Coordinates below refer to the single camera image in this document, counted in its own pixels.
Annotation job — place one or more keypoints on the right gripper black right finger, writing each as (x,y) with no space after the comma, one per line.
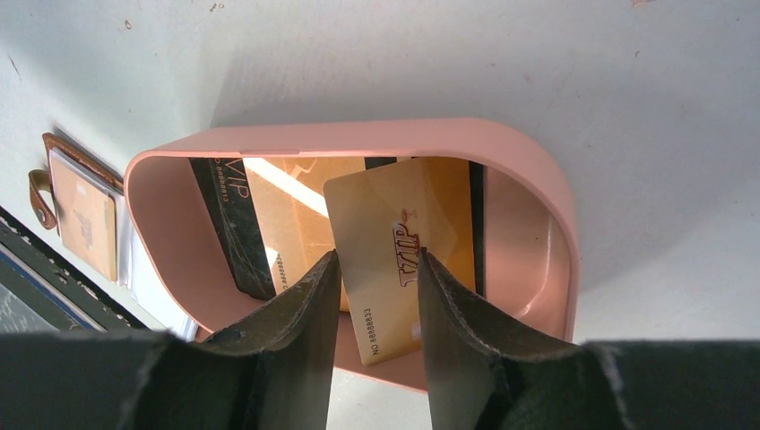
(564,380)

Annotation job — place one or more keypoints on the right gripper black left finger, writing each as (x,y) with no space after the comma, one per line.
(178,374)

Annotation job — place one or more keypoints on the pink oval tray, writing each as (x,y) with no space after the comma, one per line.
(531,258)

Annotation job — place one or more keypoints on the gold VIP credit card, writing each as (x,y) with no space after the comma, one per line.
(381,218)
(86,216)

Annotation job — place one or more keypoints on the brown leather card holder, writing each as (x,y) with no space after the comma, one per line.
(136,276)

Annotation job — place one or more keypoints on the stack of striped credit cards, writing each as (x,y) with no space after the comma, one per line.
(271,220)

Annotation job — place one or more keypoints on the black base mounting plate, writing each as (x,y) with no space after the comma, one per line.
(41,290)

